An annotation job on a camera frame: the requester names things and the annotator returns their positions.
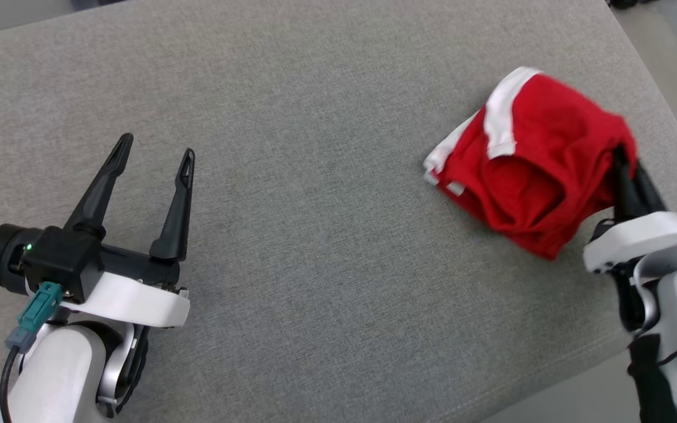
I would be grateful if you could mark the red shorts white stripes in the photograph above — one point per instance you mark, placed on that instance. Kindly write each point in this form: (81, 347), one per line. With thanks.
(538, 153)

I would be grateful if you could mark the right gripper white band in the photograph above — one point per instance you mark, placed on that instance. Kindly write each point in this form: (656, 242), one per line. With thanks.
(638, 238)

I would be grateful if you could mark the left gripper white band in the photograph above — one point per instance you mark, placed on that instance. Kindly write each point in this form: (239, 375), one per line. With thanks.
(138, 299)

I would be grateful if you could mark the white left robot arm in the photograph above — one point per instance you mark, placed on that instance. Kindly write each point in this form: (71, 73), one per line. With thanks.
(56, 376)

